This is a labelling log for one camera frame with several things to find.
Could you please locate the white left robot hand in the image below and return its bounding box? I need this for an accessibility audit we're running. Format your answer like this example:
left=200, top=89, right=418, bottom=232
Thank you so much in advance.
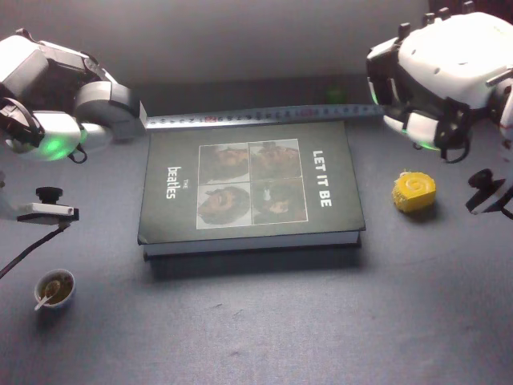
left=0, top=27, right=122, bottom=164

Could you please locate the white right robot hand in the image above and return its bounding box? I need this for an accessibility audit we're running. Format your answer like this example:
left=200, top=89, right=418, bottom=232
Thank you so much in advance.
left=366, top=0, right=513, bottom=164

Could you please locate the grey tape measure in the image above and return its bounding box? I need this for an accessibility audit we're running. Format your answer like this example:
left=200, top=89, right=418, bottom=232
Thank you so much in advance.
left=74, top=81, right=390, bottom=142

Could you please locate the dark hardcover book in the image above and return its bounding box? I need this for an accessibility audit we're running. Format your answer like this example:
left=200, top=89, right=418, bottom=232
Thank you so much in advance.
left=136, top=120, right=366, bottom=262

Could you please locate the small green toy can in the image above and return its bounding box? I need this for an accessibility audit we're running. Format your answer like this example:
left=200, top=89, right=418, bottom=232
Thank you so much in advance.
left=325, top=84, right=349, bottom=106

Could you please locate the yellow swirl cake toy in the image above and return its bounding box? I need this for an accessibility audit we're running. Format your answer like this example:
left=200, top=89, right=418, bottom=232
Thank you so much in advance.
left=391, top=171, right=437, bottom=213

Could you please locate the toy soup bowl with spoon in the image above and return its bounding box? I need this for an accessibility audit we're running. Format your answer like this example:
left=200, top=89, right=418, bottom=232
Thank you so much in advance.
left=33, top=267, right=77, bottom=313

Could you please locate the grey table cloth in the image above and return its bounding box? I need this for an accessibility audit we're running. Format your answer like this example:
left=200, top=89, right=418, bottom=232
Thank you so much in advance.
left=0, top=74, right=513, bottom=385

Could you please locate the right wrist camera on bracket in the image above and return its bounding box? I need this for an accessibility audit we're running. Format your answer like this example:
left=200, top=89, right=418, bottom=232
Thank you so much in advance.
left=465, top=168, right=513, bottom=221

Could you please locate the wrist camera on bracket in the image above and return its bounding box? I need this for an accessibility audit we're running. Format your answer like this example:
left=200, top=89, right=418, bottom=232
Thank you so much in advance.
left=465, top=168, right=513, bottom=221
left=0, top=170, right=80, bottom=232

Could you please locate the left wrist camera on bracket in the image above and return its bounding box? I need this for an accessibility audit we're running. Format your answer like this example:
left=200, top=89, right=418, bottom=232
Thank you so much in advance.
left=0, top=170, right=80, bottom=232

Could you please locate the black right camera cable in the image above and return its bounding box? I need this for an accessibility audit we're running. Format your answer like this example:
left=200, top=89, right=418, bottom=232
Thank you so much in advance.
left=495, top=198, right=513, bottom=221

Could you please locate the black camera cable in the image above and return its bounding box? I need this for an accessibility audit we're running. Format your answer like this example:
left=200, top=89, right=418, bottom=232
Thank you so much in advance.
left=495, top=198, right=513, bottom=221
left=0, top=224, right=72, bottom=281

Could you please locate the black left camera cable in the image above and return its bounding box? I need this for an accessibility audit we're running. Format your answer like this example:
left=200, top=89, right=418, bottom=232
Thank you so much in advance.
left=0, top=224, right=72, bottom=281

